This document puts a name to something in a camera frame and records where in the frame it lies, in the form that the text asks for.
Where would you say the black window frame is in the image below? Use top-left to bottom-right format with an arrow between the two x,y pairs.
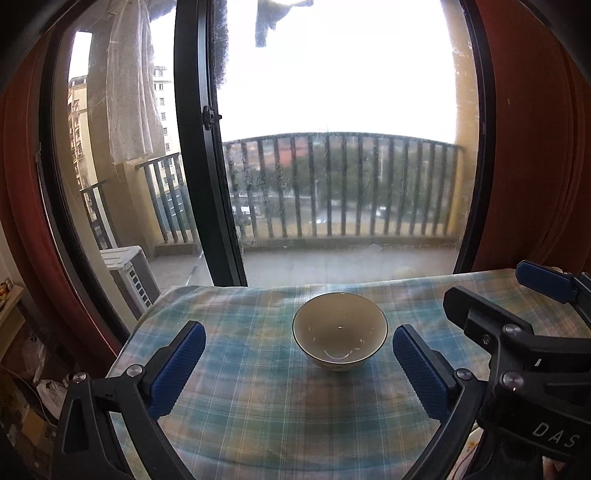
37,0 -> 498,344

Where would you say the wooden shelf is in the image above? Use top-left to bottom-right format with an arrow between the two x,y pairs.
0,281 -> 27,361

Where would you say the balcony metal railing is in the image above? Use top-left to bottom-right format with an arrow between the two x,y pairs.
79,131 -> 465,252

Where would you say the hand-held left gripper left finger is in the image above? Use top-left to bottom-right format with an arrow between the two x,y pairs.
53,320 -> 208,480

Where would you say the white plastic bag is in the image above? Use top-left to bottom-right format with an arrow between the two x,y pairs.
22,336 -> 71,418

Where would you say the outdoor air conditioner unit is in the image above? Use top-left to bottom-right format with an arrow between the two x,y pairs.
100,246 -> 162,320

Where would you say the rust orange curtain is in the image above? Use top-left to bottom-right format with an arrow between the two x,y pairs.
455,0 -> 591,278
0,28 -> 127,361

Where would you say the plaid pastel tablecloth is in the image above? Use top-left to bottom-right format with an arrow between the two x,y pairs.
106,267 -> 591,480

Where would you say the large leaf-patterned ceramic bowl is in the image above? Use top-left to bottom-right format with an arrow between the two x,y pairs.
292,292 -> 389,370

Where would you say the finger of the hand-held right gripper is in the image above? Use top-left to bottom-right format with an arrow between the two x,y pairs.
442,286 -> 591,370
515,260 -> 591,320

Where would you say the hanging white garment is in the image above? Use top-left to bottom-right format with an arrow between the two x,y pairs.
87,0 -> 165,165

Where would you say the hanging dark garment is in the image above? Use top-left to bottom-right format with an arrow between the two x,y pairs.
254,0 -> 315,49

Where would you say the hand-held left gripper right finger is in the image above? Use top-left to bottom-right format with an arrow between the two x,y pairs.
392,324 -> 486,480

